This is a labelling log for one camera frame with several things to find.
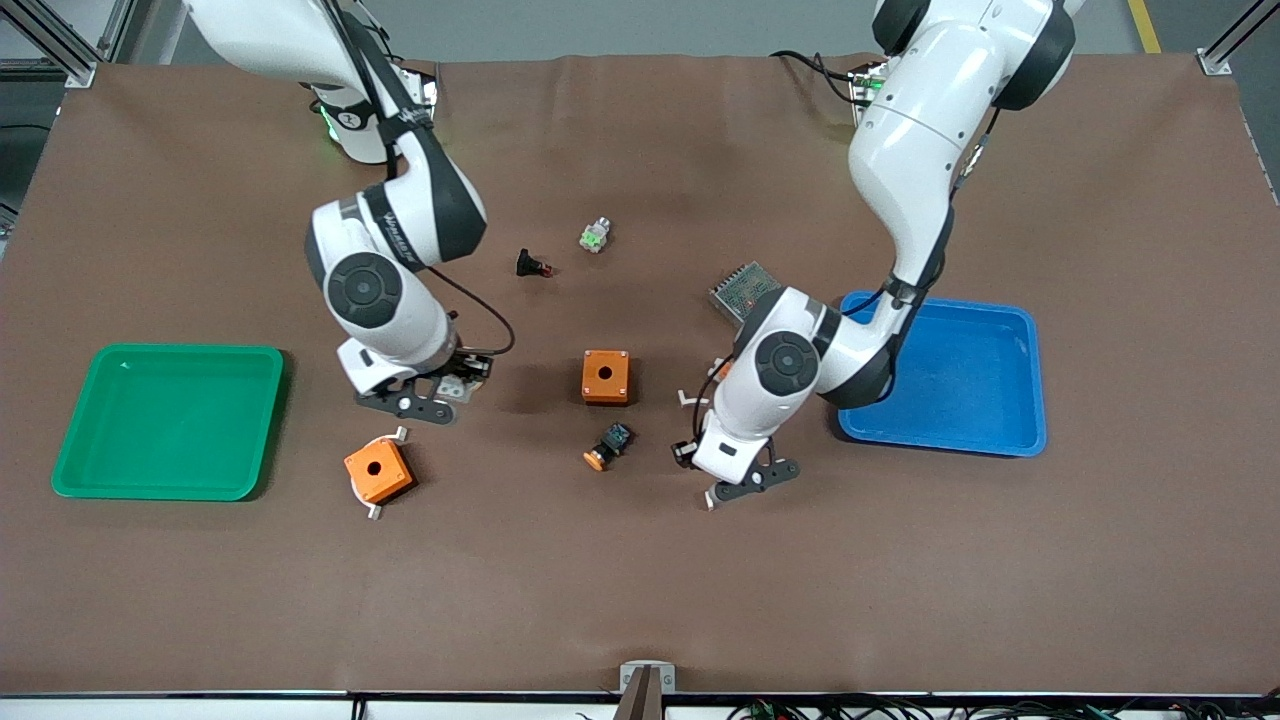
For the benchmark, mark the white curved plastic bracket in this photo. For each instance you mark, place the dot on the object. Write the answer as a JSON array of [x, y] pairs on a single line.
[[688, 399]]

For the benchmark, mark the grey camera pole mount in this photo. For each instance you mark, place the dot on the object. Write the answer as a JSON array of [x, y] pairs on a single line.
[[647, 690]]

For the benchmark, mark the green plastic tray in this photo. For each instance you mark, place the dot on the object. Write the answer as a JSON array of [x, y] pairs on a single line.
[[130, 440]]

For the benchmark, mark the metal mesh power supply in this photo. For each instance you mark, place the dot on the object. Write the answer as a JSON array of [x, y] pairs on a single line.
[[740, 290]]

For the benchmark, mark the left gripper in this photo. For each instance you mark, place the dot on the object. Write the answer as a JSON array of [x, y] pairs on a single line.
[[682, 459]]

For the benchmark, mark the orange capped black pushbutton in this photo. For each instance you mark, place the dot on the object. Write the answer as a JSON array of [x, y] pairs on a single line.
[[610, 443]]

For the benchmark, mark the green white switch module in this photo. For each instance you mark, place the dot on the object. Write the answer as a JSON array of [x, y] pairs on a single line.
[[595, 236]]

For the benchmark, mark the brown table cover mat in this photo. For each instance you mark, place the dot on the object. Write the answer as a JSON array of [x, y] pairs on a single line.
[[640, 580]]

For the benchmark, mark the blue plastic tray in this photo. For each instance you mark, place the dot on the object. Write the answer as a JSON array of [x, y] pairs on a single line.
[[970, 380]]

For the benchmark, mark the red pushbutton orange white block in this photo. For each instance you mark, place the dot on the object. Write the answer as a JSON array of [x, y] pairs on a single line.
[[722, 370]]

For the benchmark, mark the aluminium frame profile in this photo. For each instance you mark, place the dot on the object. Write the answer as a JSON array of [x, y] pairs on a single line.
[[80, 72], [1215, 62]]

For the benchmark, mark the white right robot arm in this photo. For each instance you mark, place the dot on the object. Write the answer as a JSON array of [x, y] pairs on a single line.
[[395, 320]]

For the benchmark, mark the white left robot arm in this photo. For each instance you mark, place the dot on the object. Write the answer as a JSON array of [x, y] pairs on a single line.
[[910, 150]]

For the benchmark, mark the orange box with brackets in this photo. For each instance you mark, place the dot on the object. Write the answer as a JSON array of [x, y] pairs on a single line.
[[374, 513]]

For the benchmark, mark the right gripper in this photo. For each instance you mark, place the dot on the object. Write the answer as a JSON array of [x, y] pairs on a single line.
[[466, 368]]

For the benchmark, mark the orange box with hole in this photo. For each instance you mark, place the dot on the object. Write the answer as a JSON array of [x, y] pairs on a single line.
[[378, 472], [605, 378]]

